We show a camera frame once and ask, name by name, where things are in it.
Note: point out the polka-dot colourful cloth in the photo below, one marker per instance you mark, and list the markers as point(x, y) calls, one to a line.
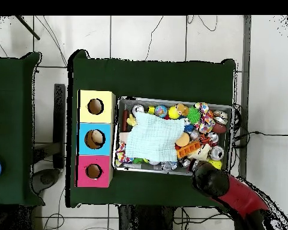
point(205, 119)

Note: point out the grey rounded base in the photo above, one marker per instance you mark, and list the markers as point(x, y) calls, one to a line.
point(46, 178)

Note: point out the dark green tablecloth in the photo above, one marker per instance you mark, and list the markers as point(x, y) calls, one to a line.
point(158, 79)

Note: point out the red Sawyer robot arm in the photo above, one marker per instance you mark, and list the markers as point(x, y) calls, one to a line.
point(240, 198)

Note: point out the plain yellow ball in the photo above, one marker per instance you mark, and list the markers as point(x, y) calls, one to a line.
point(216, 163)
point(172, 113)

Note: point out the mint waffle cloth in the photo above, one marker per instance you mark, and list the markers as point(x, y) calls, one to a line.
point(156, 139)

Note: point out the black upright stand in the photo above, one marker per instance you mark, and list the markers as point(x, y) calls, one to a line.
point(59, 124)

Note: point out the silver drink can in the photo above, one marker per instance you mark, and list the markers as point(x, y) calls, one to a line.
point(216, 153)
point(138, 109)

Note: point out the black rod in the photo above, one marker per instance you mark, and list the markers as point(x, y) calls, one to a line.
point(28, 28)

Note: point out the orange plastic block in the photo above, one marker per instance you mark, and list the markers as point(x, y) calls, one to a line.
point(188, 149)

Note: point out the green spiky ball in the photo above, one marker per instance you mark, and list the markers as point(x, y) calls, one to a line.
point(194, 115)

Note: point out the wooden three-hole box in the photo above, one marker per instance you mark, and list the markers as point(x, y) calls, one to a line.
point(103, 148)

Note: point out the globe print ball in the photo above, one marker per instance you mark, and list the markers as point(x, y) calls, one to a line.
point(160, 111)

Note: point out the metal mesh bin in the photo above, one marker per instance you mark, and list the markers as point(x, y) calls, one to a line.
point(127, 101)

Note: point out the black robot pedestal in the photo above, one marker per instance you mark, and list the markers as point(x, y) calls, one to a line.
point(144, 218)

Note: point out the brown teddy bear plush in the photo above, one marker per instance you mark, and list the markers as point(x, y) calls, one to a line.
point(183, 110)

